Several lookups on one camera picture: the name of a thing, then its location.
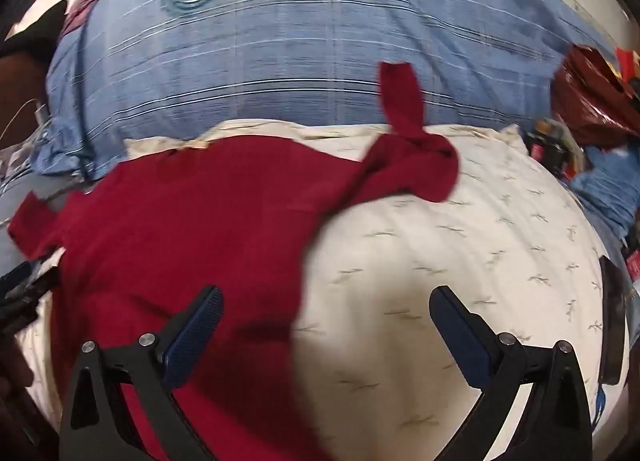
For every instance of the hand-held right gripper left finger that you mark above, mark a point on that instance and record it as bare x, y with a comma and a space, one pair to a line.
196, 333

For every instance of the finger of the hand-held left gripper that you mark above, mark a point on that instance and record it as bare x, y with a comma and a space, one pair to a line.
25, 291

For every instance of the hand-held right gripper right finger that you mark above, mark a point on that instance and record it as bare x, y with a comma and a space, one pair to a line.
459, 335

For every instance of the red shirt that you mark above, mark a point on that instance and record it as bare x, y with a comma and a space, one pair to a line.
175, 221

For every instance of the cream printed bed sheet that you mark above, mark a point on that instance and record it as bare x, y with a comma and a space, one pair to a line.
430, 266

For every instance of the black flat object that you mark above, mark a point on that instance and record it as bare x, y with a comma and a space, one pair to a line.
612, 321

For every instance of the white charger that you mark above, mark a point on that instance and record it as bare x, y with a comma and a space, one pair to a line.
42, 115

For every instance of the blue cloth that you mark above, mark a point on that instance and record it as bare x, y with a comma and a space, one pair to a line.
607, 176

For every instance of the black cloth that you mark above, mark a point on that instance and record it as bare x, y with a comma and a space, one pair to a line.
35, 33

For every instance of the dark red plastic bag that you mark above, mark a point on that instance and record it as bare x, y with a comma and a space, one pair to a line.
595, 101

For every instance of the blue striped blanket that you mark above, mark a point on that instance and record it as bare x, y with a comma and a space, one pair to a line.
300, 41

